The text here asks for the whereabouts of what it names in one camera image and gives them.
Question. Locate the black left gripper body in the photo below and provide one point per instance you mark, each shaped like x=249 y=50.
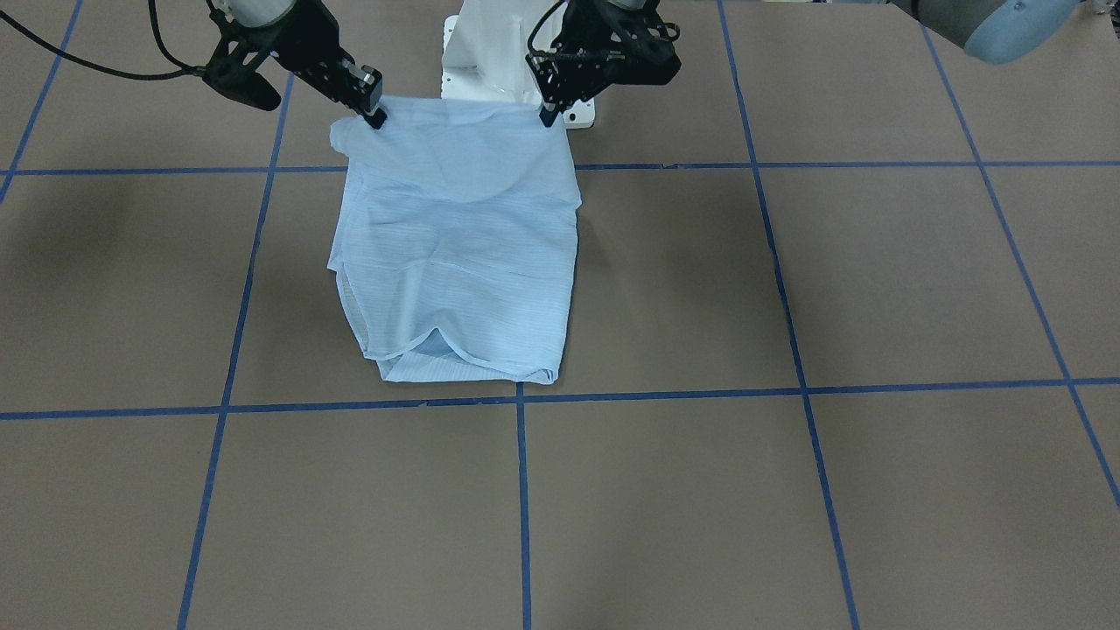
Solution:
x=570 y=80

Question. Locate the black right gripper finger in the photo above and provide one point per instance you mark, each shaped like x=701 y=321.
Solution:
x=375 y=116

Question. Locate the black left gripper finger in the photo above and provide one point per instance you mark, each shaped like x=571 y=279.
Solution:
x=550 y=112

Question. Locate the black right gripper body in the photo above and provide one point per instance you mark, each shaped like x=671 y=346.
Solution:
x=308 y=37

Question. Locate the light blue button-up shirt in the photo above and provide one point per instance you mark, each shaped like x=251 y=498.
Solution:
x=455 y=251

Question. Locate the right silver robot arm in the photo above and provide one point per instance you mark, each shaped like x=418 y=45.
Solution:
x=247 y=18

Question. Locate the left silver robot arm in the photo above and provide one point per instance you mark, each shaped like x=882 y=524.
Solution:
x=995 y=32

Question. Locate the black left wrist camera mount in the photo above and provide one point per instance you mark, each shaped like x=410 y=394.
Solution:
x=641 y=47

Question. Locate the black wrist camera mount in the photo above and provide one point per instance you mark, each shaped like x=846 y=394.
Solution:
x=233 y=72
x=641 y=47

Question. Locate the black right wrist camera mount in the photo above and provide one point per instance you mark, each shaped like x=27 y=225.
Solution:
x=233 y=72

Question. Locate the white camera mast base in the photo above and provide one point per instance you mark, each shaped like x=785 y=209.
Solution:
x=505 y=77

